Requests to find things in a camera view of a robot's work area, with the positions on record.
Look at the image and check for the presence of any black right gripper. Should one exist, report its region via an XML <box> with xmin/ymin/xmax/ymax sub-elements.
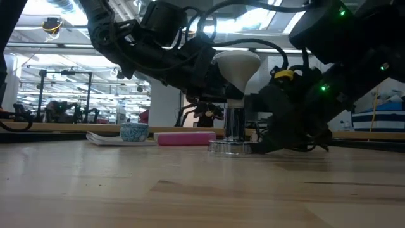
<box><xmin>251</xmin><ymin>73</ymin><xmax>327</xmax><ymax>155</ymax></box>

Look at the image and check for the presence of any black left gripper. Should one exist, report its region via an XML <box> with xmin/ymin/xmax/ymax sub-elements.
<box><xmin>172</xmin><ymin>41</ymin><xmax>246</xmax><ymax>103</ymax></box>

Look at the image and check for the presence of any person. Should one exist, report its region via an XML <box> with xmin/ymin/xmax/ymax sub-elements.
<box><xmin>193</xmin><ymin>101</ymin><xmax>224</xmax><ymax>129</ymax></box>

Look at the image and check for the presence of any pink white plastic case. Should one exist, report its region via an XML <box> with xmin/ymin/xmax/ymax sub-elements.
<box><xmin>157</xmin><ymin>131</ymin><xmax>218</xmax><ymax>147</ymax></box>

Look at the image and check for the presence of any navy white striped box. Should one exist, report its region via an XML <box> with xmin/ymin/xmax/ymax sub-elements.
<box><xmin>351</xmin><ymin>110</ymin><xmax>405</xmax><ymax>132</ymax></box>

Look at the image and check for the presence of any blue patterned round container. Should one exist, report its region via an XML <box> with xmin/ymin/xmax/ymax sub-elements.
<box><xmin>120</xmin><ymin>122</ymin><xmax>150</xmax><ymax>143</ymax></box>

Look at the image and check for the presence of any black background robot rig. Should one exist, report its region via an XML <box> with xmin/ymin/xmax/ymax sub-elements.
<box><xmin>12</xmin><ymin>68</ymin><xmax>101</xmax><ymax>125</ymax></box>

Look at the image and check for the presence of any tan wooden desk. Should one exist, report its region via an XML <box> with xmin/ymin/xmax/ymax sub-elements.
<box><xmin>0</xmin><ymin>122</ymin><xmax>405</xmax><ymax>142</ymax></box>

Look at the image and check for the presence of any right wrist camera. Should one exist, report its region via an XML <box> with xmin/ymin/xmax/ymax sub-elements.
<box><xmin>269</xmin><ymin>65</ymin><xmax>297</xmax><ymax>88</ymax></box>

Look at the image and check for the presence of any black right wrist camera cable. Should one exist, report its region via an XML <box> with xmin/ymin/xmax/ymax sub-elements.
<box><xmin>196</xmin><ymin>0</ymin><xmax>314</xmax><ymax>71</ymax></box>

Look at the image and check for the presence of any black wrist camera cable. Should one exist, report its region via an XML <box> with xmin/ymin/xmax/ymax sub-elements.
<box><xmin>196</xmin><ymin>0</ymin><xmax>314</xmax><ymax>71</ymax></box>
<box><xmin>175</xmin><ymin>5</ymin><xmax>206</xmax><ymax>49</ymax></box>

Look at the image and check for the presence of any black left wrist camera cable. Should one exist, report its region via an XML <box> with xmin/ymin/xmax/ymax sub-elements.
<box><xmin>175</xmin><ymin>5</ymin><xmax>206</xmax><ymax>49</ymax></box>

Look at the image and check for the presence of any yellow black ceiling cable reel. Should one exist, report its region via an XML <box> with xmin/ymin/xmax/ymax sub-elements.
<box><xmin>41</xmin><ymin>16</ymin><xmax>64</xmax><ymax>35</ymax></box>

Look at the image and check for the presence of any black aluminium rig frame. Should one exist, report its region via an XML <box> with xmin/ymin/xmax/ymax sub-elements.
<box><xmin>0</xmin><ymin>130</ymin><xmax>405</xmax><ymax>154</ymax></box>

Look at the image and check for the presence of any thick black cable loop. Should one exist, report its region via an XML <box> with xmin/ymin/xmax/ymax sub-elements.
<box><xmin>0</xmin><ymin>110</ymin><xmax>34</xmax><ymax>133</ymax></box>

